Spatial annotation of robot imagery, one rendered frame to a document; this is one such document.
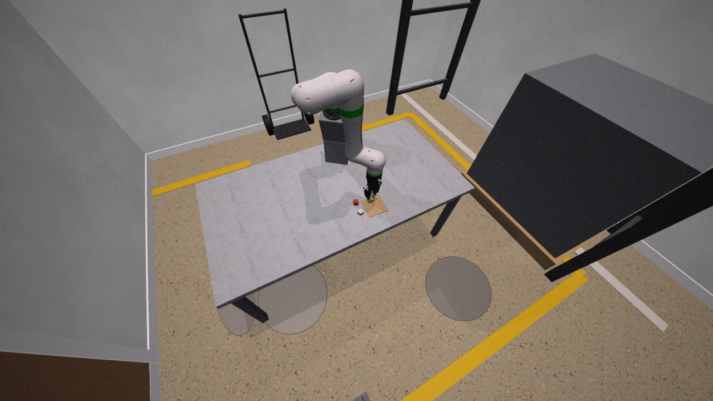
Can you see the tan mat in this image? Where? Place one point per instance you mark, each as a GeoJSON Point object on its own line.
{"type": "Point", "coordinates": [375, 207]}

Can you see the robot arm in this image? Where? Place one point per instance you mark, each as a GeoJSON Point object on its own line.
{"type": "Point", "coordinates": [341, 96]}

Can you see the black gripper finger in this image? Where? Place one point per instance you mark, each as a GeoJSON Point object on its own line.
{"type": "Point", "coordinates": [376, 190]}
{"type": "Point", "coordinates": [368, 192]}

